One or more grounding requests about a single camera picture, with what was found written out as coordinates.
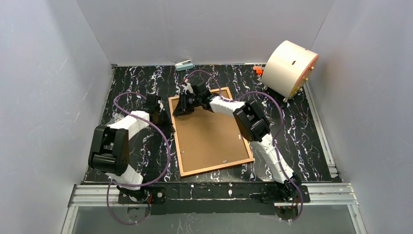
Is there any brown backing board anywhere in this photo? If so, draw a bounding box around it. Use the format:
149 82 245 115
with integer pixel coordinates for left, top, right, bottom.
172 91 252 174

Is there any wooden picture frame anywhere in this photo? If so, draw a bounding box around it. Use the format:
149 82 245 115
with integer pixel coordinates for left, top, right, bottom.
168 86 256 178

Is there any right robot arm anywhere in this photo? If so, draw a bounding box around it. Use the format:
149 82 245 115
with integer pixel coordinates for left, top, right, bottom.
173 81 304 207

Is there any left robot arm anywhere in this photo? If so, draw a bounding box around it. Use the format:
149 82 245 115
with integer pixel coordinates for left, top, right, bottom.
88 95 174 205

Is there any teal white small device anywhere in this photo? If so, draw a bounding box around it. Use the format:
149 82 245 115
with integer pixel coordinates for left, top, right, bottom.
174 59 194 72

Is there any small plastic bag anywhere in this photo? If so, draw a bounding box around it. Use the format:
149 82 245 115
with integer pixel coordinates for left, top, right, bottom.
107 113 124 126

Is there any orange clip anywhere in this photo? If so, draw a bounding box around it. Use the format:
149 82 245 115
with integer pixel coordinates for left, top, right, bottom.
253 66 264 75

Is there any white orange cylinder box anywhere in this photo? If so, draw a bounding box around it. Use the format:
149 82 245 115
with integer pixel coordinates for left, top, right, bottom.
261 40 319 102

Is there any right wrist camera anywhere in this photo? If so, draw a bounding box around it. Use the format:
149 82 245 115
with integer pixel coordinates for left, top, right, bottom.
181 78 194 94

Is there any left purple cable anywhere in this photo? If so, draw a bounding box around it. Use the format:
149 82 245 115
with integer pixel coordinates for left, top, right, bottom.
106 92 171 226

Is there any purple cable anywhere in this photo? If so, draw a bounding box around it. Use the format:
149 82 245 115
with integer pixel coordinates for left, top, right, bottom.
185 69 304 223
106 92 171 226

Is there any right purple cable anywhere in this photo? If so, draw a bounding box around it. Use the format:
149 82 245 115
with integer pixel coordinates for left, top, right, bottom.
185 69 304 223

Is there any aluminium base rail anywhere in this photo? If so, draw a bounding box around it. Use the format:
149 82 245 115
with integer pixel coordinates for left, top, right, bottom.
61 183 366 234

